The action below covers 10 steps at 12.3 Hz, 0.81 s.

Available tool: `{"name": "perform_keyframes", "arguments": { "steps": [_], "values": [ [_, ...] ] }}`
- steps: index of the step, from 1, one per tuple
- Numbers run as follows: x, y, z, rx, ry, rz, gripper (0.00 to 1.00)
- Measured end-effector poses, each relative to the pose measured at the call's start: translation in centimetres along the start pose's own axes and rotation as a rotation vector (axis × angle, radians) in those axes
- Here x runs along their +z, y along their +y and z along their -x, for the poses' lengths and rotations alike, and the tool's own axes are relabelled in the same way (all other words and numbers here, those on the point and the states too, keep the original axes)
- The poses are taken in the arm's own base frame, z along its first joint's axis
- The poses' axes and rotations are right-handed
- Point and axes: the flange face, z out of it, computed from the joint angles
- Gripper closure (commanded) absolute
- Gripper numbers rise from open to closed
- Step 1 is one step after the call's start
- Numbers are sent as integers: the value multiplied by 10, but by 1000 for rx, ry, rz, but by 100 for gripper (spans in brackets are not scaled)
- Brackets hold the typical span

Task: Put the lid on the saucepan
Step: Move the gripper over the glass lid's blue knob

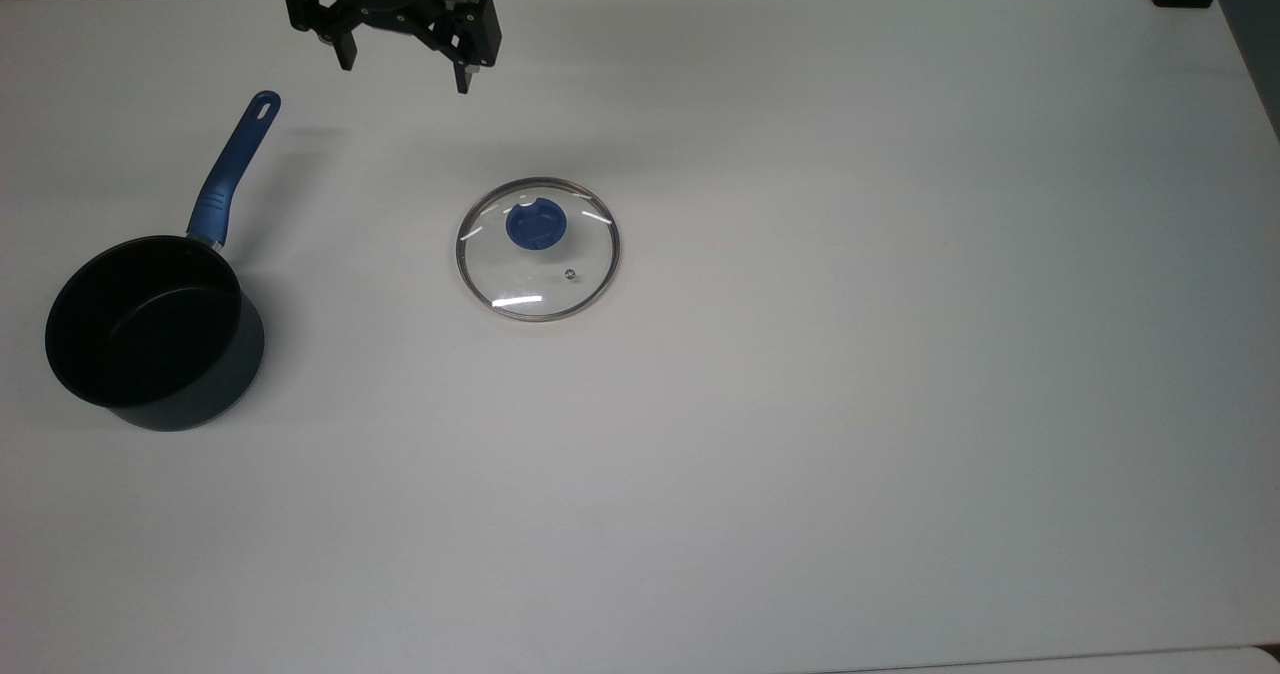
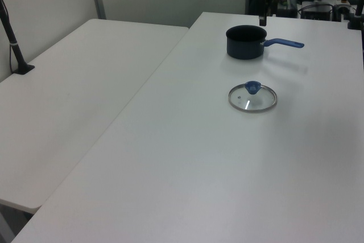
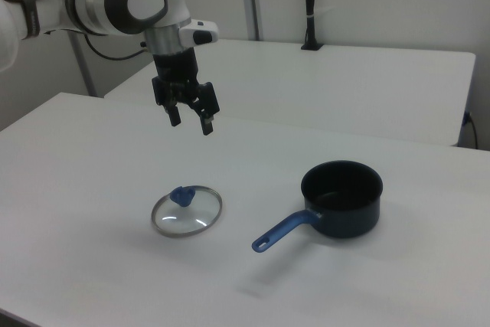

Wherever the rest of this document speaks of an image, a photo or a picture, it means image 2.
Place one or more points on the glass lid with blue knob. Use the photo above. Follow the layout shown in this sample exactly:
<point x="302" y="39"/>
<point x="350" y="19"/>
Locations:
<point x="252" y="98"/>

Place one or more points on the black electronics box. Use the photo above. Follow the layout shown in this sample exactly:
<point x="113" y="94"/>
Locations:
<point x="317" y="12"/>

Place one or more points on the black clamp with pole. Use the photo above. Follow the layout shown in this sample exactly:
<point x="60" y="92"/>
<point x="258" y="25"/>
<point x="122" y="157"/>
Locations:
<point x="355" y="20"/>

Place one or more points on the black camera stand pole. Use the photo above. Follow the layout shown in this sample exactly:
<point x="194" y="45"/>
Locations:
<point x="13" y="44"/>

